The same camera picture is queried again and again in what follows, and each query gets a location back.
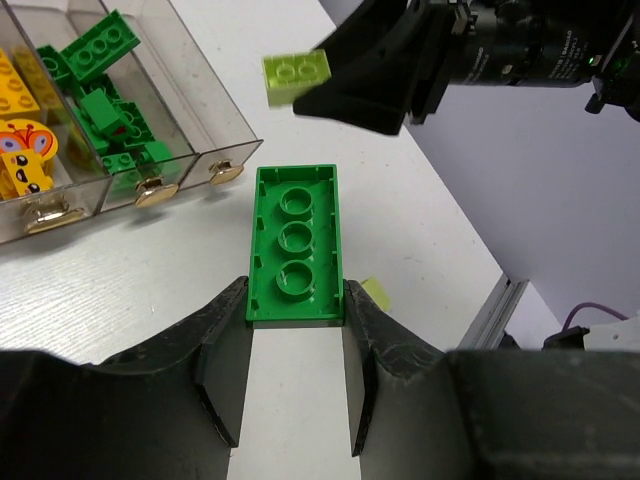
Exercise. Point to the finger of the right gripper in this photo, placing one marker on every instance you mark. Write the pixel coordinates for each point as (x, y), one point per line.
(389, 60)

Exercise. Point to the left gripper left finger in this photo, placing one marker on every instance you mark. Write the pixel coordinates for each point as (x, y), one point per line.
(170, 407)

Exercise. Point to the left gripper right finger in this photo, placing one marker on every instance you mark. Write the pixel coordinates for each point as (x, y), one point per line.
(418, 413)

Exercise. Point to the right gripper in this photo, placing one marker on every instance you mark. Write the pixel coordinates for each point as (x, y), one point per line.
(546, 44)

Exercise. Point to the light green sloped lego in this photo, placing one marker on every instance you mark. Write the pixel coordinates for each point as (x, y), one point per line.
(377, 293)

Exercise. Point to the green lego plate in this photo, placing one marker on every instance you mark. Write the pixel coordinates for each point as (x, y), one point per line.
(296, 275)

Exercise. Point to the green 2x2 lego brick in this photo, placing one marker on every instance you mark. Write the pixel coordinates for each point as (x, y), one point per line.
(118, 163)
(138, 131)

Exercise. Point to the green long lego brick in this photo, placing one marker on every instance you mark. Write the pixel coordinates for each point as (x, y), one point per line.
(92, 53)

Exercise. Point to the orange square lego brick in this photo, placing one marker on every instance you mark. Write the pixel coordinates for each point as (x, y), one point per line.
(22, 174)

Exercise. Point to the green sloped lego brick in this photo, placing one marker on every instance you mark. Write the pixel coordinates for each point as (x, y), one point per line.
(103, 114)

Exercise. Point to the orange round lego piece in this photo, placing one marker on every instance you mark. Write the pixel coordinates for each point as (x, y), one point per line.
(25, 134)

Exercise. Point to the green 2x3 lego brick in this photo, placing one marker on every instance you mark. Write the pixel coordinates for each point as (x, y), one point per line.
(56, 66)

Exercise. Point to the yellow lego brick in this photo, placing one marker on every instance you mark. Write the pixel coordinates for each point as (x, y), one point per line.
(16, 100)

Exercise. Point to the middle clear container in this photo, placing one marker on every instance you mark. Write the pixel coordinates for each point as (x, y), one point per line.
(147, 185)

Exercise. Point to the left clear container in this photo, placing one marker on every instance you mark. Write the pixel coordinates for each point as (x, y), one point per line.
(50, 175)

